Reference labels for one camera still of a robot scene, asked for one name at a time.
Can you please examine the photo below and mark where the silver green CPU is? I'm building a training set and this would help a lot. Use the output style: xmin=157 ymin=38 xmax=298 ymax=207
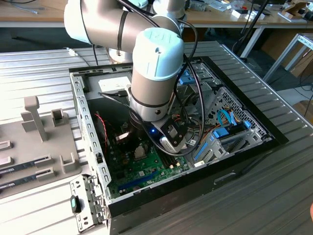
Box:
xmin=134 ymin=144 xmax=149 ymax=160

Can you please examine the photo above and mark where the green motherboard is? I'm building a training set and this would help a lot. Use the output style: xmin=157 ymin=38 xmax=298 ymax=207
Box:
xmin=106 ymin=137 xmax=191 ymax=199

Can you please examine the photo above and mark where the blue expansion slot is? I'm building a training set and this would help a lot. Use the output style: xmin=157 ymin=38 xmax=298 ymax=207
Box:
xmin=117 ymin=171 xmax=157 ymax=193

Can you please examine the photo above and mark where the grey power supply unit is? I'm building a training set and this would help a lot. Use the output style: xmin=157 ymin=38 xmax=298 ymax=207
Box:
xmin=84 ymin=73 xmax=134 ymax=98

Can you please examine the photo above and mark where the blue drive latch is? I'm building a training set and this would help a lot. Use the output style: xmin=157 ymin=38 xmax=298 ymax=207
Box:
xmin=179 ymin=70 xmax=194 ymax=85

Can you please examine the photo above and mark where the black PC case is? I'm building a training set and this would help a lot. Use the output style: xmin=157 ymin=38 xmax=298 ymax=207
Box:
xmin=68 ymin=55 xmax=290 ymax=235

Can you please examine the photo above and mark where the blue disk carrier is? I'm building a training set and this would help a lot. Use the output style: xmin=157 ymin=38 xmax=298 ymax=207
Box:
xmin=211 ymin=120 xmax=251 ymax=141

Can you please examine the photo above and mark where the metal drive cage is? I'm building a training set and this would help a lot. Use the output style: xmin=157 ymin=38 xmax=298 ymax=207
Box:
xmin=176 ymin=62 xmax=222 ymax=118

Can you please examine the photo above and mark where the black teal case latch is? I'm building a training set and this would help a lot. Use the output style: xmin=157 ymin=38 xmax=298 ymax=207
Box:
xmin=70 ymin=195 xmax=82 ymax=213

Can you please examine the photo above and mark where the grey parts rack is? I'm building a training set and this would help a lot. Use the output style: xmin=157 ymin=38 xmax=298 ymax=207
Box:
xmin=0 ymin=95 xmax=83 ymax=199

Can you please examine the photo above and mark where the perforated metal disk cage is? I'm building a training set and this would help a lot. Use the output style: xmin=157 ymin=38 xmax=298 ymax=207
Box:
xmin=194 ymin=87 xmax=274 ymax=168

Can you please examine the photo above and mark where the dark RAM stick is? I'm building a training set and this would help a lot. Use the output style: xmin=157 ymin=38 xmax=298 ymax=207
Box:
xmin=0 ymin=160 xmax=51 ymax=175
xmin=0 ymin=172 xmax=53 ymax=190

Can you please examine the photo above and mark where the small white box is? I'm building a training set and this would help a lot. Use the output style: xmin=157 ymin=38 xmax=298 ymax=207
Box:
xmin=231 ymin=9 xmax=266 ymax=21

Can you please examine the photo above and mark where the black stand pole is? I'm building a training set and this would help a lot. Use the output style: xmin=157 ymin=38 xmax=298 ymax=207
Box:
xmin=241 ymin=0 xmax=269 ymax=35

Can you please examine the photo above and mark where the brown cardboard box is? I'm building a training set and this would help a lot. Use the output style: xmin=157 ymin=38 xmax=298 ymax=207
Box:
xmin=290 ymin=50 xmax=313 ymax=78

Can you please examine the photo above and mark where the open cardboard box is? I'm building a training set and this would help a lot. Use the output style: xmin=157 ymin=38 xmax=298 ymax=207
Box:
xmin=281 ymin=1 xmax=309 ymax=21

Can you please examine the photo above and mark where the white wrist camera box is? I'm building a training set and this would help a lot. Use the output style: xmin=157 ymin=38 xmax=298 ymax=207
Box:
xmin=158 ymin=136 xmax=187 ymax=154

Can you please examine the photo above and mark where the red black fan wire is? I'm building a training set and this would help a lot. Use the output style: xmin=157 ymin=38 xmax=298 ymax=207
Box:
xmin=94 ymin=112 xmax=110 ymax=148

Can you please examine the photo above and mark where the blue plastic drive rail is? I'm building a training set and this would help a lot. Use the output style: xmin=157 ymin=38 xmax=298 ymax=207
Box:
xmin=194 ymin=141 xmax=208 ymax=162

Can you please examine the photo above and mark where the black camera cable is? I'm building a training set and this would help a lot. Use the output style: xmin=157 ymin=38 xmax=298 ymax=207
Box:
xmin=97 ymin=0 xmax=206 ymax=157

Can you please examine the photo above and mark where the metal card bracket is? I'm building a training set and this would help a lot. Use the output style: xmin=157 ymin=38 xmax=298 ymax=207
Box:
xmin=69 ymin=173 xmax=110 ymax=232

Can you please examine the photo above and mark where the blue SATA wire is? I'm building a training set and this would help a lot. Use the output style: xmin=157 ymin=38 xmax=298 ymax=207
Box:
xmin=216 ymin=109 xmax=239 ymax=127

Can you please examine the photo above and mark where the grey cable white plug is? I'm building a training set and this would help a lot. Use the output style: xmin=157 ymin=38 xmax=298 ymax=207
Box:
xmin=64 ymin=46 xmax=92 ymax=67

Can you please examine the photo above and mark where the aluminium profile frame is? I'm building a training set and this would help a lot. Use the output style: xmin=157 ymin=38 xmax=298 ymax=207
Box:
xmin=263 ymin=33 xmax=313 ymax=83

